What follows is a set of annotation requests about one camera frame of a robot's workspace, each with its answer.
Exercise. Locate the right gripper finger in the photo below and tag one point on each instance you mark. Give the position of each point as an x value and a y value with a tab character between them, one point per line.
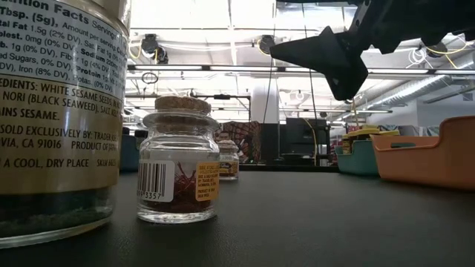
323	1
326	55

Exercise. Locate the yellow-lid spice jar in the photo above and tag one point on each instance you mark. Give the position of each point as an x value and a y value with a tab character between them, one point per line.
361	132
387	132

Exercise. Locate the small cork-stopper saffron jar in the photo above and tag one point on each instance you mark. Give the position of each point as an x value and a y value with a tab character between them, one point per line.
229	163
178	148

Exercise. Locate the coral red plastic bin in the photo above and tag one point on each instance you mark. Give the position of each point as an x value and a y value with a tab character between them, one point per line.
426	163

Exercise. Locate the large tan-lid spice jar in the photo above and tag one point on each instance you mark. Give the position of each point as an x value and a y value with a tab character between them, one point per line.
55	111

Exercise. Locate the black cabinet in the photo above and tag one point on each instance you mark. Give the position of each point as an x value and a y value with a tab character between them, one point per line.
304	141

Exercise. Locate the teal green plastic bin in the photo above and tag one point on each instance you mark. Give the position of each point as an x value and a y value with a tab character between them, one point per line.
356	159

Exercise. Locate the colourful patchwork quilt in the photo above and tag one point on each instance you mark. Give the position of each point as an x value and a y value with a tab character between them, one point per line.
245	137

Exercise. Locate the long ceiling light bar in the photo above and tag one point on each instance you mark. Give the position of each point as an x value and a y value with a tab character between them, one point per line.
185	68

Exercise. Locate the black table mat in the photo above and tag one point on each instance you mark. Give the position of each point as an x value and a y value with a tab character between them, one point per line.
297	222

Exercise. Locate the blue plastic bin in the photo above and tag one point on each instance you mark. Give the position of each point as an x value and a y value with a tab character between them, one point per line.
130	155

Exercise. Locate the silver ventilation duct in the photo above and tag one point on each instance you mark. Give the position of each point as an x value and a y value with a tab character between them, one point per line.
415	89

